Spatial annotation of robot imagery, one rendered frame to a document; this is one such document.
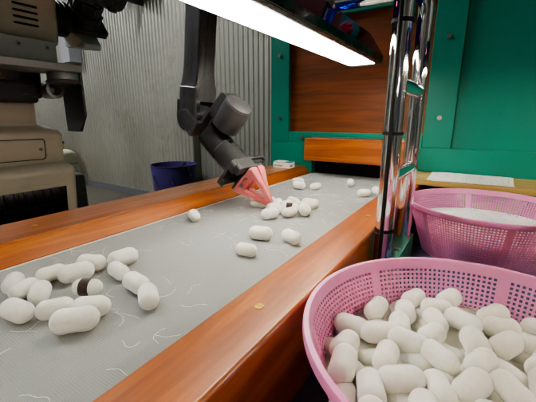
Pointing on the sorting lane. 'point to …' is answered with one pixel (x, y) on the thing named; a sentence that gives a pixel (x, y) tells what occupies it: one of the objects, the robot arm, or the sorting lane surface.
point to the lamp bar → (327, 25)
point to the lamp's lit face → (278, 28)
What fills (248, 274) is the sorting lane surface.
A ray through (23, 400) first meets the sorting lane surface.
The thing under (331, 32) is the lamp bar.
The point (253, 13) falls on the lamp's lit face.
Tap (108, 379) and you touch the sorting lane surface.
